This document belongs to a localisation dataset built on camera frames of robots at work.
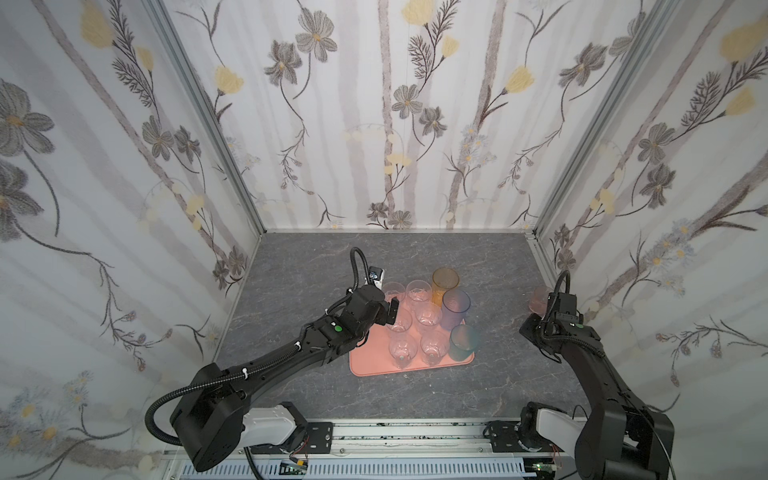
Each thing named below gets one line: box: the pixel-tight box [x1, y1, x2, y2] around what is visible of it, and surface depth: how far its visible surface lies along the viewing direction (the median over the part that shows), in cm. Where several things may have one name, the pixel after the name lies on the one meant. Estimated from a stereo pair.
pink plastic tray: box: [349, 319, 475, 377], surface depth 88 cm
